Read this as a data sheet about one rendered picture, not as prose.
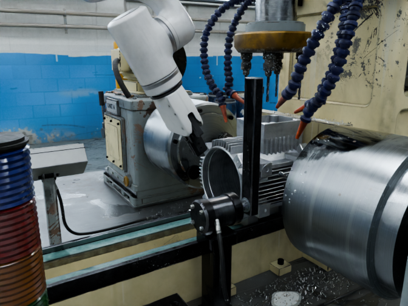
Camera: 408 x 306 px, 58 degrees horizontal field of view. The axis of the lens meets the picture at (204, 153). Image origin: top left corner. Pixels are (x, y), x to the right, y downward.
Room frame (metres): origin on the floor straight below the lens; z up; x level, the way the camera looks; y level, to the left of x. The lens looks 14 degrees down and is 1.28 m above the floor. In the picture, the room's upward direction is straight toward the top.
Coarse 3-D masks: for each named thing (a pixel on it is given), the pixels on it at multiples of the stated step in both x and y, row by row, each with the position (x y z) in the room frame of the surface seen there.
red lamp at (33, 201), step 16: (16, 208) 0.27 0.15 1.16; (32, 208) 0.29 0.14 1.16; (0, 224) 0.26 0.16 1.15; (16, 224) 0.27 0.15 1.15; (32, 224) 0.29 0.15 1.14; (0, 240) 0.26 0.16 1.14; (16, 240) 0.27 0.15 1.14; (32, 240) 0.28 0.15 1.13; (0, 256) 0.26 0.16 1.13; (16, 256) 0.27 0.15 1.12
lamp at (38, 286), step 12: (36, 252) 0.29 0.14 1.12; (12, 264) 0.26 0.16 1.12; (24, 264) 0.27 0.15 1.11; (36, 264) 0.28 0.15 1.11; (0, 276) 0.26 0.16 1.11; (12, 276) 0.26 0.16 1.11; (24, 276) 0.27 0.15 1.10; (36, 276) 0.28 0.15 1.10; (0, 288) 0.26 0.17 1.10; (12, 288) 0.26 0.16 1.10; (24, 288) 0.27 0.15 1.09; (36, 288) 0.28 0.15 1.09; (0, 300) 0.26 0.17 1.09; (12, 300) 0.26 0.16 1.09; (24, 300) 0.27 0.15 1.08
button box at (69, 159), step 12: (72, 144) 0.84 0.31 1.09; (36, 156) 0.78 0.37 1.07; (48, 156) 0.79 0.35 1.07; (60, 156) 0.80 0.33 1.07; (72, 156) 0.82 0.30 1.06; (84, 156) 0.83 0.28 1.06; (36, 168) 0.77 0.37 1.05; (48, 168) 0.78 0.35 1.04; (60, 168) 0.80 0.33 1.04; (72, 168) 0.82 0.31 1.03; (84, 168) 0.85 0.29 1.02; (36, 180) 0.81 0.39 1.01
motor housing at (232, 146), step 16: (224, 144) 0.77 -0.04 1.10; (240, 144) 0.77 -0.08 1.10; (208, 160) 0.84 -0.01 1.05; (224, 160) 0.87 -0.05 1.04; (272, 160) 0.77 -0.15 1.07; (288, 160) 0.77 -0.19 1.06; (208, 176) 0.85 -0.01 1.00; (224, 176) 0.87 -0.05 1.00; (240, 176) 0.71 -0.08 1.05; (272, 176) 0.75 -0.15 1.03; (208, 192) 0.83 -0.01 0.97; (224, 192) 0.85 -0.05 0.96; (240, 192) 0.71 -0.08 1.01; (272, 192) 0.73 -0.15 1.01; (272, 208) 0.79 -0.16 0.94
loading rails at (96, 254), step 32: (160, 224) 0.76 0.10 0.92; (256, 224) 0.74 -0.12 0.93; (64, 256) 0.62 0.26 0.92; (96, 256) 0.65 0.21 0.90; (128, 256) 0.62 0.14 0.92; (160, 256) 0.62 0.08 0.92; (192, 256) 0.65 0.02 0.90; (256, 256) 0.74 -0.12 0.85; (288, 256) 0.80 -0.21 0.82; (64, 288) 0.52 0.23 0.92; (96, 288) 0.55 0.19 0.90; (128, 288) 0.58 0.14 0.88; (160, 288) 0.62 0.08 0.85; (192, 288) 0.65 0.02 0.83
